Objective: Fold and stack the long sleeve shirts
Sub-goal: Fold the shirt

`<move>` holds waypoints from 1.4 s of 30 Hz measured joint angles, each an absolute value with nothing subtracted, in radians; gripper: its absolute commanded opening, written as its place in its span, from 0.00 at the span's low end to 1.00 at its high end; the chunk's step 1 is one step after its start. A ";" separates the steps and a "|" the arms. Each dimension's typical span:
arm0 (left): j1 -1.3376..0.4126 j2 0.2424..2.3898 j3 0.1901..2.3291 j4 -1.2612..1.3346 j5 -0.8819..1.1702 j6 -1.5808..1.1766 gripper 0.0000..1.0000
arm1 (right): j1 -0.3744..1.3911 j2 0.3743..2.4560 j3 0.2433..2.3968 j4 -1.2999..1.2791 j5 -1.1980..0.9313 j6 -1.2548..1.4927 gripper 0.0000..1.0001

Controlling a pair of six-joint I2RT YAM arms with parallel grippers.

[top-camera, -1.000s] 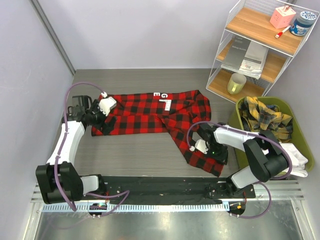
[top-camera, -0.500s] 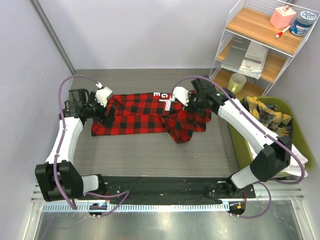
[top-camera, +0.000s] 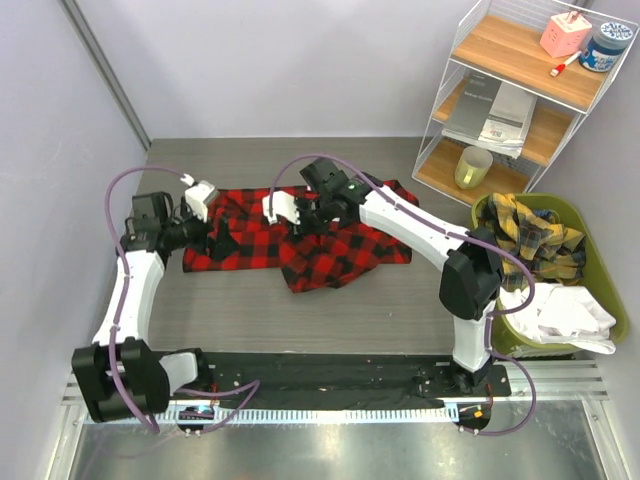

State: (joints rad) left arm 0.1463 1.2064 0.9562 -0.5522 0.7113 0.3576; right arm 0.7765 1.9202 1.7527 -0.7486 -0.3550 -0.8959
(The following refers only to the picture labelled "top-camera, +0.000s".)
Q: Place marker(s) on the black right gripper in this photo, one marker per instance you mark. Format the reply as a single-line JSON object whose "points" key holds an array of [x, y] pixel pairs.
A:
{"points": [[305, 227]]}

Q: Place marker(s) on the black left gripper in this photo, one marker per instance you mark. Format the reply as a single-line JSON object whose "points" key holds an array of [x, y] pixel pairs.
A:
{"points": [[219, 248]]}

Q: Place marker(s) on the red black plaid shirt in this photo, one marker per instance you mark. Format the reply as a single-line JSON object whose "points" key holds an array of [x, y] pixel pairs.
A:
{"points": [[329, 260]]}

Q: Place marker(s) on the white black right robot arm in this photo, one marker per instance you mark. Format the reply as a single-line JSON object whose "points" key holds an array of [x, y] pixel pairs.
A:
{"points": [[468, 261]]}

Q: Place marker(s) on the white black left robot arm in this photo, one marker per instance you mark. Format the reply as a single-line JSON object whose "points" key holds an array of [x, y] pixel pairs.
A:
{"points": [[118, 374]]}

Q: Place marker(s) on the grey booklets stack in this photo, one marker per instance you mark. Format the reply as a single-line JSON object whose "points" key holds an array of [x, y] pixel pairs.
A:
{"points": [[492, 115]]}

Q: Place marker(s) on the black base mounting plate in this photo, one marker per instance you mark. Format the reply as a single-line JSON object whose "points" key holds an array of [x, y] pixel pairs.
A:
{"points": [[331, 382]]}

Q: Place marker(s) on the yellow green plastic cup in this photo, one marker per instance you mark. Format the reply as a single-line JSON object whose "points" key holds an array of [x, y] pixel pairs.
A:
{"points": [[473, 165]]}

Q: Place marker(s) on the yellow plaid shirt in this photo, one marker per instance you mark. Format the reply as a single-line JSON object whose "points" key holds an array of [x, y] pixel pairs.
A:
{"points": [[552, 251]]}

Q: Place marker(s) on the green laundry basket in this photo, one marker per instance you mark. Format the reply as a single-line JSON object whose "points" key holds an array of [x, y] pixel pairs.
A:
{"points": [[518, 288]]}

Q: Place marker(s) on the white shirt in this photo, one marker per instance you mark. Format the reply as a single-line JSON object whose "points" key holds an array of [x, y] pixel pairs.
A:
{"points": [[565, 315]]}

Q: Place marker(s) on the red white marker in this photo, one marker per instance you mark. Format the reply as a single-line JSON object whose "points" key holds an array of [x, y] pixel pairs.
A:
{"points": [[557, 70]]}

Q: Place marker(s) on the pink cube box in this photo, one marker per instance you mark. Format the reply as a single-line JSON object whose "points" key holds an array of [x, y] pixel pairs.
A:
{"points": [[564, 34]]}

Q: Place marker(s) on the blue lidded jar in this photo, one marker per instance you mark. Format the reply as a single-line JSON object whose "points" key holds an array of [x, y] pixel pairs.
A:
{"points": [[606, 44]]}

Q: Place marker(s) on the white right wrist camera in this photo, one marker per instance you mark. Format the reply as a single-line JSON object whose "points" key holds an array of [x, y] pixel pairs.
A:
{"points": [[278, 205]]}

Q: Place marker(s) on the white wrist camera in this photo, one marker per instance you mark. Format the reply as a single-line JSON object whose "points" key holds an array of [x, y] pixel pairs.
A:
{"points": [[198, 196], [278, 205]]}

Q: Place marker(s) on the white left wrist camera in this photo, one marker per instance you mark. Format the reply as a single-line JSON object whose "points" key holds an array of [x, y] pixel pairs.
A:
{"points": [[198, 196]]}

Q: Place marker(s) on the white slotted cable duct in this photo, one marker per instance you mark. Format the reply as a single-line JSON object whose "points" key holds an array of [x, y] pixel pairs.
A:
{"points": [[193, 414]]}

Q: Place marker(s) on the aluminium rail frame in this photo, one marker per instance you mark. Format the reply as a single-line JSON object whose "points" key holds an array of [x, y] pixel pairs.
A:
{"points": [[556, 424]]}

